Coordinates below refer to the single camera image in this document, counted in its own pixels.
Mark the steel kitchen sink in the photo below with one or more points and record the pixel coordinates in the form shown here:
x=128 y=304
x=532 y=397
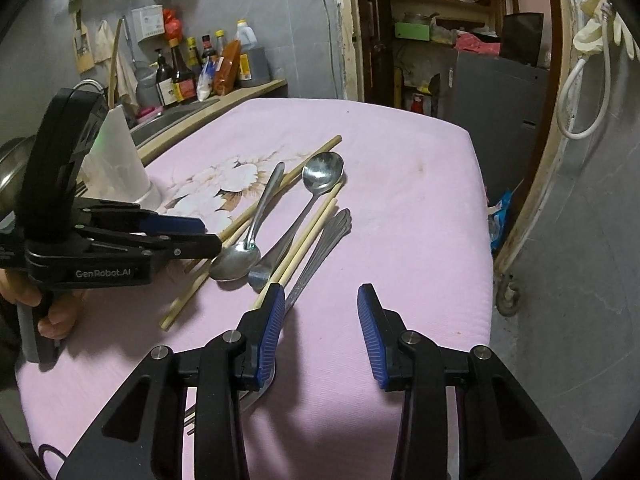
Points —
x=165 y=117

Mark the white wall box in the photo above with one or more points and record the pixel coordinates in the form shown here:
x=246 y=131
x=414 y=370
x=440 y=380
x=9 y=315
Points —
x=147 y=22

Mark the slim yellow cap bottle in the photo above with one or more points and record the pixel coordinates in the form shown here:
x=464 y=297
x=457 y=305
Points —
x=193 y=52

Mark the red plastic bag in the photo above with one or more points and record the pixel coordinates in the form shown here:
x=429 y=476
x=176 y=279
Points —
x=172 y=22

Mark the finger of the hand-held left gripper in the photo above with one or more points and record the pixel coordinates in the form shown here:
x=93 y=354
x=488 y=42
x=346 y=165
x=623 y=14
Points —
x=172 y=223
x=192 y=247

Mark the wooden chopstick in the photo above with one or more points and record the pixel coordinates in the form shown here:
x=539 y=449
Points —
x=305 y=247
x=310 y=160
x=187 y=300
x=322 y=210
x=169 y=317

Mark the plastic oil jug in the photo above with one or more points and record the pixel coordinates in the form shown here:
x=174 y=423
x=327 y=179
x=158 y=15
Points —
x=257 y=67

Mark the blue snack packet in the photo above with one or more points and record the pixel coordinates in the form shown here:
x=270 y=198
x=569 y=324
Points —
x=500 y=220

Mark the pink scrub sponge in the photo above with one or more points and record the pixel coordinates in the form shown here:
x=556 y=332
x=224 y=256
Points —
x=150 y=112

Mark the soy sauce bottle yellow label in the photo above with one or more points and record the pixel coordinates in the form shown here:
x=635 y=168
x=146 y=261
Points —
x=182 y=80

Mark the hanging strainer ladle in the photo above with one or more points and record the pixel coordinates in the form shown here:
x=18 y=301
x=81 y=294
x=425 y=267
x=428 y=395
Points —
x=142 y=72

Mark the red cap sauce bottle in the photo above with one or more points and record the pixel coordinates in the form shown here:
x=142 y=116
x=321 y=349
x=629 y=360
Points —
x=208 y=50

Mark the steel faucet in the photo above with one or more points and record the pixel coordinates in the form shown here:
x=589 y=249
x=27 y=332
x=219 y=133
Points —
x=92 y=82

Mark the steel pot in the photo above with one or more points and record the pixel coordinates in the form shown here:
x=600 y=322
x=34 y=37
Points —
x=10 y=170

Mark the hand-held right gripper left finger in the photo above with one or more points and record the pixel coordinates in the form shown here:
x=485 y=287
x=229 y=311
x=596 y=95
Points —
x=270 y=335

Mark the dark bottle white label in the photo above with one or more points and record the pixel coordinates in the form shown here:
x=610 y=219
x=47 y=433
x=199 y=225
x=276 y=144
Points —
x=163 y=85

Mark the storage room shelf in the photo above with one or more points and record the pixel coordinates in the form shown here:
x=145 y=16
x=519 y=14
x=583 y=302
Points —
x=440 y=2

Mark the grey cabinet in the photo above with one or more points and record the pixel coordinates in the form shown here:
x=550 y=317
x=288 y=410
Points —
x=495 y=110

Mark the pink crumpled cloth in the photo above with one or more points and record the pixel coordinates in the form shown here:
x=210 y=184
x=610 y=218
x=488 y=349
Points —
x=480 y=45

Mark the door frame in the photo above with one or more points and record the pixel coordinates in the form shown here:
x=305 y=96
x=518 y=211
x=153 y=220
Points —
x=347 y=35

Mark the green box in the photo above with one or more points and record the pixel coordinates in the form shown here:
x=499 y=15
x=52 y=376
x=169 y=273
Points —
x=412 y=31

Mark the orange seasoning packet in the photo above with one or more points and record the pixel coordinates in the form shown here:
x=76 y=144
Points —
x=227 y=70

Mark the clear yellow cap bottle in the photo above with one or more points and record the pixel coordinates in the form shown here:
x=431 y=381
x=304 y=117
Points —
x=220 y=42

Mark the plain steel spoon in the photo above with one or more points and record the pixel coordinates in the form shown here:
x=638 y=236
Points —
x=324 y=170
x=230 y=264

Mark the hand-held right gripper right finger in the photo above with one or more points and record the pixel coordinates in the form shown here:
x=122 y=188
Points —
x=370 y=340

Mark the white blue plastic bag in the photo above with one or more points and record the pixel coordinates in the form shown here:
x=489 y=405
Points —
x=206 y=85

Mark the beige kitchen counter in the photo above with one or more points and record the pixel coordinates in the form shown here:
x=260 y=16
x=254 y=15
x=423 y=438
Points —
x=240 y=97

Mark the person's left hand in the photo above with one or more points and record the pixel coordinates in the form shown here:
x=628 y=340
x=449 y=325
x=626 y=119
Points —
x=57 y=320

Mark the white plastic utensil holder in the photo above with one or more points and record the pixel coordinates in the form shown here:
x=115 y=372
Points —
x=120 y=160

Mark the cream rubber gloves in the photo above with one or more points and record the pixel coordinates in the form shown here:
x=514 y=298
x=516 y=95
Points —
x=590 y=35

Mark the wooden cutting board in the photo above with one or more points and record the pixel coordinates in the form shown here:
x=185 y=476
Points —
x=82 y=45

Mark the hanging dish rag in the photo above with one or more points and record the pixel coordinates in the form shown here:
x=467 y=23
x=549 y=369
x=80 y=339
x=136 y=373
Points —
x=122 y=80

